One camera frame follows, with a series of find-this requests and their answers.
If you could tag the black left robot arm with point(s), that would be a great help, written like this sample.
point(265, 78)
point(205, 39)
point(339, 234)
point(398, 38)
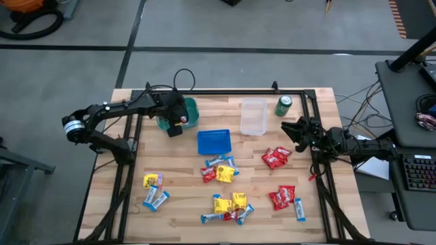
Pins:
point(119, 106)

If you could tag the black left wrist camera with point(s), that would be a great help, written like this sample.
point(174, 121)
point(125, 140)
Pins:
point(175, 131)

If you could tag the black frame clamp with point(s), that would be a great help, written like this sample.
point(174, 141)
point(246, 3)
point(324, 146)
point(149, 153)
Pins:
point(275, 86)
point(147, 85)

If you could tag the black mat with hazard edge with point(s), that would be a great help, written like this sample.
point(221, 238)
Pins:
point(419, 17)

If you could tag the black caster wheel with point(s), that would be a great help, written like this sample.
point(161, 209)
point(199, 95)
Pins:
point(394, 216)

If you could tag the orange vacuum cleaner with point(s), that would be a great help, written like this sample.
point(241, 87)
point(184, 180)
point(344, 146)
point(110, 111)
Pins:
point(25, 5)

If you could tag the grey metal foot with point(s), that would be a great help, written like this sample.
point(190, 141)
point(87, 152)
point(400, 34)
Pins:
point(70, 8)

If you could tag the blue plastic mesh basket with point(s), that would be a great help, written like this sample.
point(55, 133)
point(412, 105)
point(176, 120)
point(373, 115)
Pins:
point(214, 142)

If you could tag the white blue Hershey's bar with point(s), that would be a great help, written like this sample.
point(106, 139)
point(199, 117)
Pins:
point(160, 200)
point(246, 213)
point(150, 196)
point(211, 218)
point(232, 165)
point(299, 209)
point(216, 196)
point(215, 160)

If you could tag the wooden stick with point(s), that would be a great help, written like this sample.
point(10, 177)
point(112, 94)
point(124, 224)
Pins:
point(328, 6)

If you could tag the clear plastic container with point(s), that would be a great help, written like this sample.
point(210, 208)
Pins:
point(253, 117)

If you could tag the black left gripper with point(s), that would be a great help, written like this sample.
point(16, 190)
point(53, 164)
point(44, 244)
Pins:
point(173, 107)

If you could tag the backlit rainbow keyboard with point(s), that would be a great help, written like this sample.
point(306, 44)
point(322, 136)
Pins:
point(420, 173)

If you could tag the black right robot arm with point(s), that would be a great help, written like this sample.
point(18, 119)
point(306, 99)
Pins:
point(340, 141)

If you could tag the black desktop device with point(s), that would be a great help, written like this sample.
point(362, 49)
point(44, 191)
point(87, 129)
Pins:
point(430, 76)

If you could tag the white paper sheet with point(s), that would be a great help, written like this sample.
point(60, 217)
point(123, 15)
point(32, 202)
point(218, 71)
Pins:
point(376, 168)

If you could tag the black metal table frame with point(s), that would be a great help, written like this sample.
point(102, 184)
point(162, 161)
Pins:
point(221, 92)

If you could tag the red tag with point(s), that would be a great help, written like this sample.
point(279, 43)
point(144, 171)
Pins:
point(312, 177)

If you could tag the teal plastic bin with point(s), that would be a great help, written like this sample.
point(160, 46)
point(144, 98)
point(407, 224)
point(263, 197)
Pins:
point(192, 112)

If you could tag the green Sprite can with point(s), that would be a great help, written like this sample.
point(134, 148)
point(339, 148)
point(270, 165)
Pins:
point(283, 106)

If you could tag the yellow Sour Patch pack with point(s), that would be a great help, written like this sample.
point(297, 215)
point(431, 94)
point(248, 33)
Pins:
point(222, 206)
point(239, 200)
point(225, 174)
point(150, 180)

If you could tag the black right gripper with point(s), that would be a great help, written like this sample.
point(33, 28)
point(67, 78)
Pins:
point(313, 134)

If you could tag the black diagonal pole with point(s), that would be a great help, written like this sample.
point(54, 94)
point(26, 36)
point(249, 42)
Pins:
point(412, 52)

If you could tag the pink patterned pouch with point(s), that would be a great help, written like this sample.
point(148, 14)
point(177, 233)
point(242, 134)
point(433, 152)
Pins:
point(425, 121)

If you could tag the grey desk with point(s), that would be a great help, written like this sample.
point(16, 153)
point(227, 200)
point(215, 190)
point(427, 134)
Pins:
point(398, 109)
point(419, 211)

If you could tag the dark grey metal table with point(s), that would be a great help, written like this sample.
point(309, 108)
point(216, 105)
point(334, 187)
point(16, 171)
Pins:
point(27, 161)

